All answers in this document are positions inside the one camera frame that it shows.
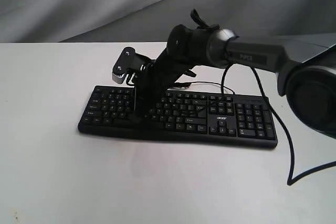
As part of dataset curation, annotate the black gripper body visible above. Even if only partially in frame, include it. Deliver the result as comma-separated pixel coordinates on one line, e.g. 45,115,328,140
135,49,196,106

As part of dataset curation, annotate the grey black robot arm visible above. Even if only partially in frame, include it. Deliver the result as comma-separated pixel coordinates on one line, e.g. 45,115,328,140
134,25,335,137

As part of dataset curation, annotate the black Acer keyboard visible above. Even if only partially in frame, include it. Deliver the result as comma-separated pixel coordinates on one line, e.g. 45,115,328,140
78,86,278,149

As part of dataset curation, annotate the grey backdrop cloth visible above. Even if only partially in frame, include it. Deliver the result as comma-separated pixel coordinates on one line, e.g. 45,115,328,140
1,0,335,42

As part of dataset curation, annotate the black USB keyboard cable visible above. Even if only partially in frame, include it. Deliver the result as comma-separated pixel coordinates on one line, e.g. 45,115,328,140
170,80,236,95

